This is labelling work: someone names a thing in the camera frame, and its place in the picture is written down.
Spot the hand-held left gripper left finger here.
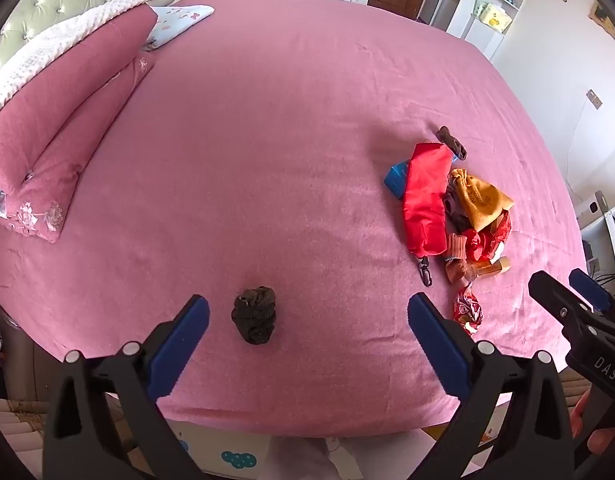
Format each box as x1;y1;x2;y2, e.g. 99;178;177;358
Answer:
42;294;210;480

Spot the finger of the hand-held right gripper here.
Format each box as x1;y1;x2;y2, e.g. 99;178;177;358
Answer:
528;270;593;333
569;268;615;318

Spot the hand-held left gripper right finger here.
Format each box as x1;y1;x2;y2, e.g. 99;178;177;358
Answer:
407;292;575;480

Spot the dark brown sock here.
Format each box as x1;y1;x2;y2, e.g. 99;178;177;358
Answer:
231;286;277;345

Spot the person's right hand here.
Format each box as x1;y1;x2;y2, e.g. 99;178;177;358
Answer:
569;389;615;458

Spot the red and white wrapper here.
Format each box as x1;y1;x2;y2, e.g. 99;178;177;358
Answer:
452;282;485;337

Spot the red crumpled wrapper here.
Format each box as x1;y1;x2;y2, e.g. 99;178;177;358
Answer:
460;212;512;261

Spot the brown striped wrapper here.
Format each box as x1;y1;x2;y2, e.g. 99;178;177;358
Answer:
443;232;471;286

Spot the dark purple cloth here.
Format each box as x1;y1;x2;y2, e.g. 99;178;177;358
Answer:
441;185;471;234

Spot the red pouch with clasp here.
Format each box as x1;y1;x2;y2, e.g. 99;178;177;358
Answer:
402;142;453;288

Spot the blue packet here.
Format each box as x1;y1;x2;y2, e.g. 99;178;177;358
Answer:
384;159;413;200

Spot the pink embroidered pillow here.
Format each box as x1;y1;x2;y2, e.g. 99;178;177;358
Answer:
0;55;156;244

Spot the pink bed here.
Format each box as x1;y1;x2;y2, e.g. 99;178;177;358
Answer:
0;0;588;437

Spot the pink folded quilt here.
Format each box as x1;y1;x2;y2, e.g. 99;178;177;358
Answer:
0;5;159;196

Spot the green and white box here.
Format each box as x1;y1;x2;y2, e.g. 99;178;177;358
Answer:
479;2;513;35

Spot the light blue printed pillow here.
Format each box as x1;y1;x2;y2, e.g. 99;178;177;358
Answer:
140;4;215;52

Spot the white fluffy blanket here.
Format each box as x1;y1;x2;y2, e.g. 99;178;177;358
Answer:
0;0;160;127

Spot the orange drawstring pouch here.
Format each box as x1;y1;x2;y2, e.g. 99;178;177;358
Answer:
447;168;515;234

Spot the beige padded bed frame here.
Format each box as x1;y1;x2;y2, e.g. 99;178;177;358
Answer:
0;305;55;466

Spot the white wall shelf unit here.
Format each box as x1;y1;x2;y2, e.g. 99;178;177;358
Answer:
460;0;539;62

